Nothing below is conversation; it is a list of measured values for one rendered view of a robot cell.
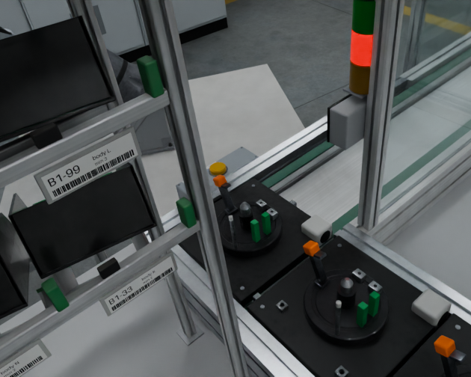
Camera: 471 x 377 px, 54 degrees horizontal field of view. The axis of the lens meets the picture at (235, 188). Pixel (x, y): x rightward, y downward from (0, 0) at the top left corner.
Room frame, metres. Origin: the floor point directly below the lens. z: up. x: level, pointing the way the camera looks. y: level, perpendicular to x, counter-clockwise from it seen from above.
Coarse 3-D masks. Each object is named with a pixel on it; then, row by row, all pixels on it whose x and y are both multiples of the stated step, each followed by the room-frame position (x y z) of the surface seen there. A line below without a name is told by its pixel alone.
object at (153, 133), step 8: (160, 112) 1.14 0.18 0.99; (144, 120) 1.14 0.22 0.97; (152, 120) 1.14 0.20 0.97; (160, 120) 1.14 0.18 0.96; (136, 128) 1.14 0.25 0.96; (144, 128) 1.14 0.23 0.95; (152, 128) 1.14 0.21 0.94; (160, 128) 1.14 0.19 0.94; (168, 128) 1.16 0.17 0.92; (136, 136) 1.14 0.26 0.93; (144, 136) 1.14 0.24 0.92; (152, 136) 1.14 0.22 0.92; (160, 136) 1.14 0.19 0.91; (168, 136) 1.14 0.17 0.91; (144, 144) 1.14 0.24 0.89; (152, 144) 1.14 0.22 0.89; (160, 144) 1.14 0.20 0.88; (168, 144) 1.15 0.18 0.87; (144, 152) 1.14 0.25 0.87; (152, 152) 1.14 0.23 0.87
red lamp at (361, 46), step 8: (352, 32) 0.66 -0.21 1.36; (352, 40) 0.66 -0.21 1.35; (360, 40) 0.64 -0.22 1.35; (368, 40) 0.64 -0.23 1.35; (352, 48) 0.66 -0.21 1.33; (360, 48) 0.64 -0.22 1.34; (368, 48) 0.64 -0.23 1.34; (352, 56) 0.66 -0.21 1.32; (360, 56) 0.64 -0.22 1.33; (368, 56) 0.64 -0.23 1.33; (360, 64) 0.64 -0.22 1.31; (368, 64) 0.64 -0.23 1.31
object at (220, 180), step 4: (220, 176) 0.72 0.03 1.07; (216, 180) 0.71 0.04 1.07; (220, 180) 0.71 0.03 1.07; (224, 180) 0.71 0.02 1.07; (216, 184) 0.71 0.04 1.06; (220, 184) 0.71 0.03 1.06; (224, 184) 0.71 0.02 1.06; (228, 184) 0.70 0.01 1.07; (220, 188) 0.71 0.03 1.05; (224, 188) 0.71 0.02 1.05; (224, 192) 0.71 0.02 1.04; (228, 192) 0.71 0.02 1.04; (224, 196) 0.70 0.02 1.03; (228, 196) 0.71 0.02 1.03; (224, 200) 0.70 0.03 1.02; (228, 200) 0.70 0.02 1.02; (228, 204) 0.70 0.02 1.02; (232, 204) 0.70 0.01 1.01; (228, 208) 0.69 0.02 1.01; (232, 208) 0.70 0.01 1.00
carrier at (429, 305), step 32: (352, 256) 0.55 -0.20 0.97; (288, 288) 0.50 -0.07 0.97; (320, 288) 0.48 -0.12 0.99; (352, 288) 0.44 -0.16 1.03; (384, 288) 0.47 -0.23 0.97; (416, 288) 0.46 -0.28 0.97; (288, 320) 0.44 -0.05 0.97; (320, 320) 0.42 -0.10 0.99; (352, 320) 0.41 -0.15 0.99; (384, 320) 0.40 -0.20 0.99; (416, 320) 0.40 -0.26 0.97; (320, 352) 0.37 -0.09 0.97; (352, 352) 0.36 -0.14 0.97; (384, 352) 0.35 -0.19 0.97
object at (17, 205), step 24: (120, 168) 0.47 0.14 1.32; (72, 192) 0.37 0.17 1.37; (96, 192) 0.37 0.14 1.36; (120, 192) 0.38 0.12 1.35; (24, 216) 0.35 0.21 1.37; (48, 216) 0.35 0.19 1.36; (72, 216) 0.36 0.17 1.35; (96, 216) 0.36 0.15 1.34; (120, 216) 0.37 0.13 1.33; (144, 216) 0.37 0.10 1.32; (24, 240) 0.34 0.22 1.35; (48, 240) 0.34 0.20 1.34; (72, 240) 0.34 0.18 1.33; (96, 240) 0.35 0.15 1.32; (120, 240) 0.35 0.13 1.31; (48, 264) 0.33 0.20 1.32; (72, 264) 0.33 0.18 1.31
